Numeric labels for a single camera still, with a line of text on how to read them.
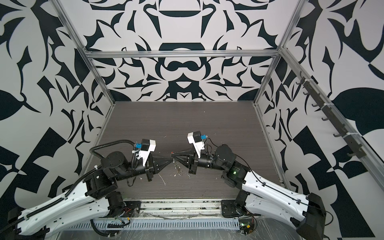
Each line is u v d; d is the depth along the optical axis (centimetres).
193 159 54
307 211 41
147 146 50
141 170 52
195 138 52
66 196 45
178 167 59
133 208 74
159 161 57
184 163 57
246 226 71
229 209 74
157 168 55
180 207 76
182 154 55
